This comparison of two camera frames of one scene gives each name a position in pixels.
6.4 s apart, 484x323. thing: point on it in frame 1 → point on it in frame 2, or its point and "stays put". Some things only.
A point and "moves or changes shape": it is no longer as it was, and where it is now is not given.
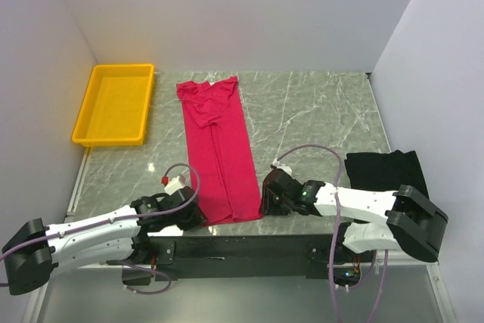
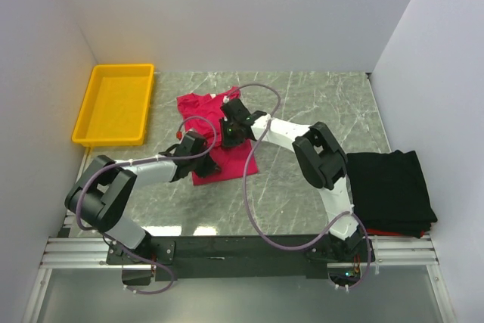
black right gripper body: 276,206 → 230,136
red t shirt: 221,155 moves or changes shape
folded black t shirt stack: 385,172 stays put
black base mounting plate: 324,256 stays put
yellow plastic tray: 116,107 stays put
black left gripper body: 187,221 → 203,166
